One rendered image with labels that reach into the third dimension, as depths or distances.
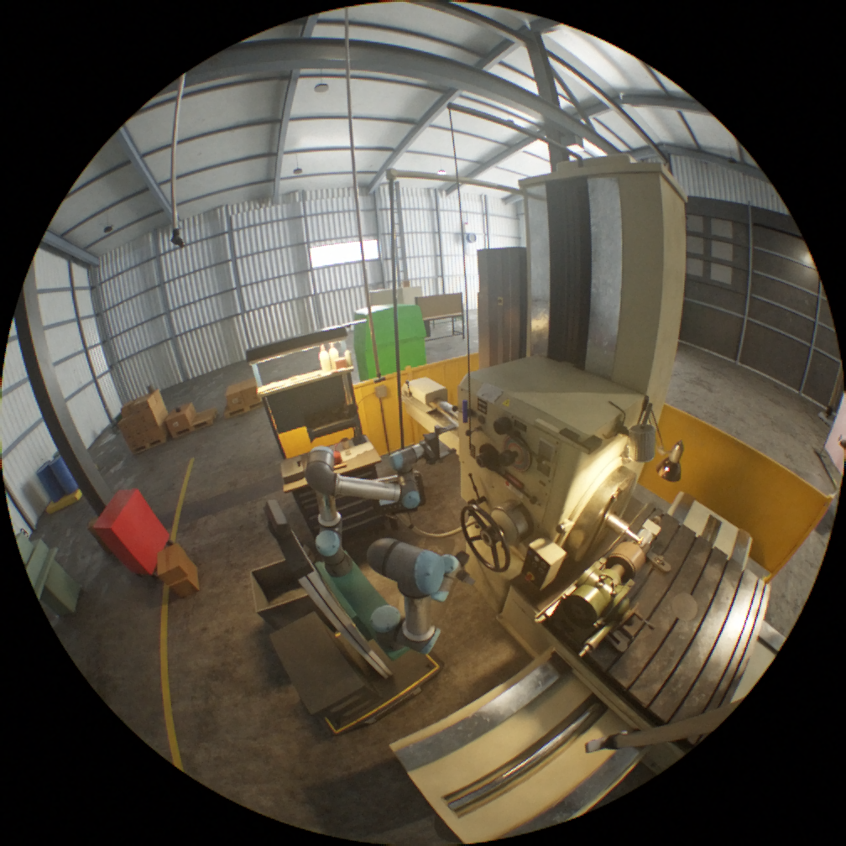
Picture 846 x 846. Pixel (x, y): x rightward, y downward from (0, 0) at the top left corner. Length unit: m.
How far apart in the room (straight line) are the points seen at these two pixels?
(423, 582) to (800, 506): 3.60
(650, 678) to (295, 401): 3.17
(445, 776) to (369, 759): 0.88
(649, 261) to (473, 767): 2.49
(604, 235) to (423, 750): 2.65
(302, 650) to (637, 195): 2.84
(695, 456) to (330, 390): 3.81
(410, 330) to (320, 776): 5.65
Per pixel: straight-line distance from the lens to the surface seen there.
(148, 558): 4.16
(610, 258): 1.64
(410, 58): 4.76
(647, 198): 1.61
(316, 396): 2.76
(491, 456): 1.47
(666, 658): 1.81
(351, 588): 1.55
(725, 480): 3.66
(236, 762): 2.99
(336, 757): 2.60
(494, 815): 1.84
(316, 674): 1.78
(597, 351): 1.70
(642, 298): 1.57
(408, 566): 0.80
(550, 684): 1.81
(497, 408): 1.34
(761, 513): 3.80
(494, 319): 2.22
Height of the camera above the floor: 2.45
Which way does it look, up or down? 30 degrees down
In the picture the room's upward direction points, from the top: 5 degrees counter-clockwise
